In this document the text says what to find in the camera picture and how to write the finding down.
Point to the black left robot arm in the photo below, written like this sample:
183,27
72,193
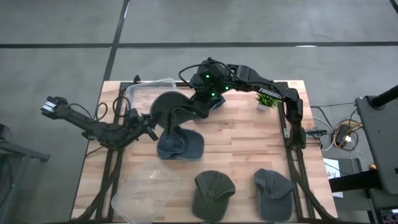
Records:
77,119

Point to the clear plastic bin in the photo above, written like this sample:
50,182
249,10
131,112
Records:
146,91
146,193

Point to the black pole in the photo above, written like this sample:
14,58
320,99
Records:
385,96

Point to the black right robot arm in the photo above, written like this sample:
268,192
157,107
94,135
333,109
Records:
248,76

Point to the control box with buttons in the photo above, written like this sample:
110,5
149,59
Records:
388,216

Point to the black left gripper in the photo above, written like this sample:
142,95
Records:
138,123

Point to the grey cart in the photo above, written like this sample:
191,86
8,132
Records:
379,137

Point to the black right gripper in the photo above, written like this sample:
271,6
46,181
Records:
211,81

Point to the olive green cap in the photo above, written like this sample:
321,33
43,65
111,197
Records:
213,193

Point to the dark blue denim cap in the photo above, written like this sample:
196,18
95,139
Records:
189,144

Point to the grey cap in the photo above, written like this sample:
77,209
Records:
275,199

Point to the white paper sheet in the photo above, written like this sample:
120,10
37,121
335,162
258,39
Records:
332,174

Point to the dark green cap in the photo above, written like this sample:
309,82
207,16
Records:
171,107

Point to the black metal rig frame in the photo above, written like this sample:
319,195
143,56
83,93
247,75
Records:
283,84

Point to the black beam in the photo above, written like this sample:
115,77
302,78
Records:
354,181

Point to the green plant in white pot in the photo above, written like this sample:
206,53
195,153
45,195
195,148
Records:
267,100

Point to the black power brick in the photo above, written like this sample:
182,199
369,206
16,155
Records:
343,133

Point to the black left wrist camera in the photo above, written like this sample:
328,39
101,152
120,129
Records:
134,115

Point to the bright blue cap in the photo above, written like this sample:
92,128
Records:
219,103

